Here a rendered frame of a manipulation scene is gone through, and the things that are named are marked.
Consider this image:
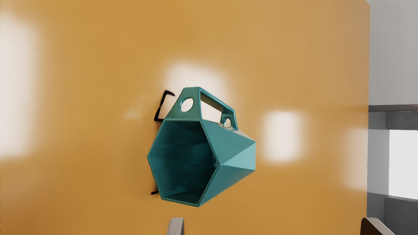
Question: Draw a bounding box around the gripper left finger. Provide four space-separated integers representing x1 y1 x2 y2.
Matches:
166 217 185 235

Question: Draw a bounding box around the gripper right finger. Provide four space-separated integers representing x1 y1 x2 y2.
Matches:
361 217 396 235

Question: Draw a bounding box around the teal faceted mug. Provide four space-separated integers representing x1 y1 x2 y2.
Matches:
147 86 257 207

